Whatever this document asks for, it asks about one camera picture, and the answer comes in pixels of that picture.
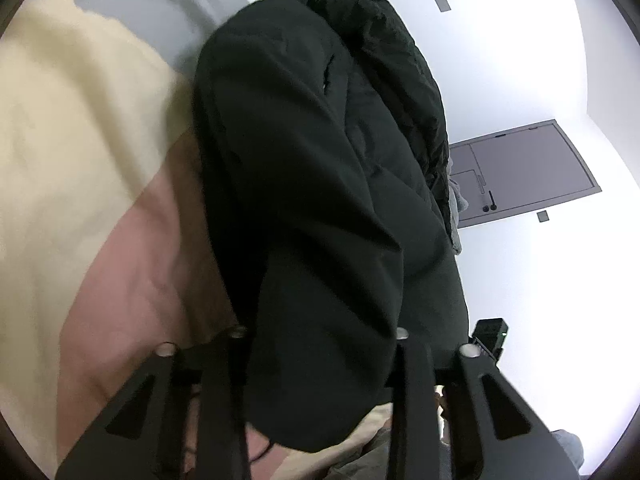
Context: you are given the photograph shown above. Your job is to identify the black cable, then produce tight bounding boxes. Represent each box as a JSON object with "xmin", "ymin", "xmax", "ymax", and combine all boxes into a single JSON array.
[{"xmin": 247, "ymin": 437, "xmax": 281, "ymax": 464}]

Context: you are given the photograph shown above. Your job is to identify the patchwork bed blanket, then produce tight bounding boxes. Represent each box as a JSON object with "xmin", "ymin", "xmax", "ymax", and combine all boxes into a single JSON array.
[{"xmin": 0, "ymin": 0, "xmax": 397, "ymax": 480}]

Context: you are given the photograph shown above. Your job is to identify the grey door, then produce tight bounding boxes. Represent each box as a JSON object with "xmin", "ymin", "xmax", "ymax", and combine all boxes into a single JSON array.
[{"xmin": 448, "ymin": 119, "xmax": 603, "ymax": 230}]

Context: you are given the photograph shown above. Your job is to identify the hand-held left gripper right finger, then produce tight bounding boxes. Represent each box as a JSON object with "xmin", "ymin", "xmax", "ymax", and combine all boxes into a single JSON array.
[{"xmin": 387, "ymin": 328, "xmax": 582, "ymax": 480}]

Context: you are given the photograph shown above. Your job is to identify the black puffer jacket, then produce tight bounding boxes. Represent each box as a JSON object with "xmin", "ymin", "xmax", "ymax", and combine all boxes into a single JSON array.
[{"xmin": 192, "ymin": 0, "xmax": 471, "ymax": 454}]

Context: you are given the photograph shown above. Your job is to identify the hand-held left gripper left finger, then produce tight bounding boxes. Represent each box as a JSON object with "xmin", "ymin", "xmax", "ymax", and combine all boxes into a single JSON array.
[{"xmin": 55, "ymin": 327, "xmax": 252, "ymax": 480}]

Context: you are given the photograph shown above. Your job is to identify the grey fleece garment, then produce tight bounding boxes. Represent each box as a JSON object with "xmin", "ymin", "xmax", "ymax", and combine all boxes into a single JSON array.
[{"xmin": 447, "ymin": 157, "xmax": 470, "ymax": 256}]

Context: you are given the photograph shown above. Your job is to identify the light blue jeans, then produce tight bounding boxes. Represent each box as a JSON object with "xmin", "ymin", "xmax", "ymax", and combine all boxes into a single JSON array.
[{"xmin": 325, "ymin": 424, "xmax": 586, "ymax": 480}]

